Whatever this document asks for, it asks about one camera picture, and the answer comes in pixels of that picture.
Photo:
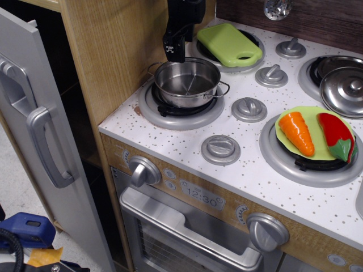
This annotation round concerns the steel pot lid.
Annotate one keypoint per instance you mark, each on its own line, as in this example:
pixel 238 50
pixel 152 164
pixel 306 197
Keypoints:
pixel 341 92

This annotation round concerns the silver fridge door handle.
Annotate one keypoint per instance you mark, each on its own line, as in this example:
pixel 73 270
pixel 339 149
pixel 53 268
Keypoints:
pixel 35 124

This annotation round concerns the silver oven door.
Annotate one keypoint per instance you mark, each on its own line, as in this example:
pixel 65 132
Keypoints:
pixel 167 234

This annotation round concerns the shiny faucet knob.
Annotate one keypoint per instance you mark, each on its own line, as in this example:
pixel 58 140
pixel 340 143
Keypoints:
pixel 277 9

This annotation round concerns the blue device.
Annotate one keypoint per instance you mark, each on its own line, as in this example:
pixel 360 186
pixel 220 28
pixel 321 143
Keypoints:
pixel 33 231

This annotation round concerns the light green plate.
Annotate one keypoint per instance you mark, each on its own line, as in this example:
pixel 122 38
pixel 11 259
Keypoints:
pixel 309 114

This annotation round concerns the oven clock display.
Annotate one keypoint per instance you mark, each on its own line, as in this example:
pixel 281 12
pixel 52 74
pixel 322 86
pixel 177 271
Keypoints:
pixel 198 193

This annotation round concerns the silver oven knob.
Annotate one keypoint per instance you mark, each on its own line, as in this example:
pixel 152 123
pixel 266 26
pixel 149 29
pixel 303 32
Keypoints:
pixel 143 171
pixel 266 232

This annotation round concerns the yellow tape piece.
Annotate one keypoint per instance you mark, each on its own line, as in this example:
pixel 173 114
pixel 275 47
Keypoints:
pixel 42 257

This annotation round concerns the steel pan under lid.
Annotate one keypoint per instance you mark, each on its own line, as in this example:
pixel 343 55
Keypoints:
pixel 329 64

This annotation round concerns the grey stove top knob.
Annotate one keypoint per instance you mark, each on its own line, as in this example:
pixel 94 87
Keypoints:
pixel 291 49
pixel 249 110
pixel 220 150
pixel 271 77

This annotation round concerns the grey fridge door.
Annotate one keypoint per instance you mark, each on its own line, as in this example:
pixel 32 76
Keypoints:
pixel 32 108

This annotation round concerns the front left stove burner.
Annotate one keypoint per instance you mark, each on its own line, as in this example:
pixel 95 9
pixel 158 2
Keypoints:
pixel 161 114

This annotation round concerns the left silver oven knob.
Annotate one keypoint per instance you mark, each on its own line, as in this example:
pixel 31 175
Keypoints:
pixel 143 171

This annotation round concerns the right silver oven knob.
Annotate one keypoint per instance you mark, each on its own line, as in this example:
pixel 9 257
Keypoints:
pixel 266 232

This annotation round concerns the front right stove burner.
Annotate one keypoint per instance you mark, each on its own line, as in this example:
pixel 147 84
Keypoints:
pixel 284 164

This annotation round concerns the small steel pot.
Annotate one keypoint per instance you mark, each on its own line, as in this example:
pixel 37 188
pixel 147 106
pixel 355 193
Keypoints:
pixel 192 83

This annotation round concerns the green plastic cutting board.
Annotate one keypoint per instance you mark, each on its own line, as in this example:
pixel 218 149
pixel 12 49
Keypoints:
pixel 229 45

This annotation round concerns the wooden toy kitchen cabinet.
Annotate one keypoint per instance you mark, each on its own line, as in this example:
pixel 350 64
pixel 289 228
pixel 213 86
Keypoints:
pixel 112 42

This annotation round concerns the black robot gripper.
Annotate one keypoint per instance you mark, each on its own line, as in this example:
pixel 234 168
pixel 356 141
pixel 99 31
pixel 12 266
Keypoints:
pixel 182 17

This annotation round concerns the back right stove burner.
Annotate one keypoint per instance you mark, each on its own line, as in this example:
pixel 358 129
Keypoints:
pixel 309 79

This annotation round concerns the red toy chili pepper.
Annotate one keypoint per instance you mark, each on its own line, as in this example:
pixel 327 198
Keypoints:
pixel 339 139

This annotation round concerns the orange toy carrot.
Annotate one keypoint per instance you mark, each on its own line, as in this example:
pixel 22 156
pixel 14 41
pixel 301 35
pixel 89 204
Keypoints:
pixel 295 129

